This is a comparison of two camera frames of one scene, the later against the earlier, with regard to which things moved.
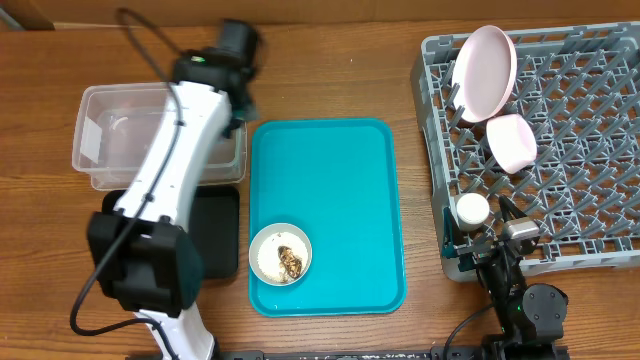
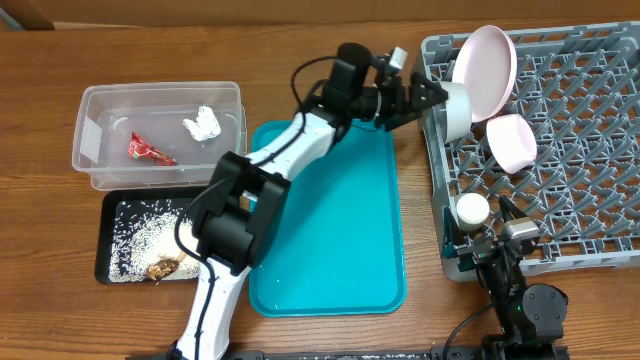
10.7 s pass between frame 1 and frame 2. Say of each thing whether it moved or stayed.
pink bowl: stayed
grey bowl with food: moved
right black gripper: stayed
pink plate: stayed
